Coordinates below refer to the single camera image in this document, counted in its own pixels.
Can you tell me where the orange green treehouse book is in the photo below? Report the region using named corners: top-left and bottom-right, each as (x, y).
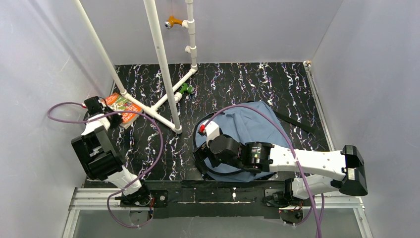
top-left (105, 93), bottom-right (143, 129)

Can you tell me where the blue backpack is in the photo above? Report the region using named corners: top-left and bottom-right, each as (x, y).
top-left (192, 101), bottom-right (315, 183)

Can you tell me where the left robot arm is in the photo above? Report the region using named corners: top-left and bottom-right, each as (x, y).
top-left (71, 96), bottom-right (151, 206)

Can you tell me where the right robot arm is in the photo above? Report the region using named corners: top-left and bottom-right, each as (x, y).
top-left (193, 134), bottom-right (368, 200)

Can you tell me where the green white pipe fitting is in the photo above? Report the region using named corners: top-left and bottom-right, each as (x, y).
top-left (174, 83), bottom-right (195, 103)

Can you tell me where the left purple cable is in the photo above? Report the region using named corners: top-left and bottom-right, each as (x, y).
top-left (47, 102), bottom-right (164, 229)

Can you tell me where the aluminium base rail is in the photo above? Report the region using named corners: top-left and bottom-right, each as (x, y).
top-left (60, 178), bottom-right (375, 238)

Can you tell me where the white PVC pipe frame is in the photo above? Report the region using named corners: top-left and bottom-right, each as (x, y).
top-left (72, 0), bottom-right (198, 134)

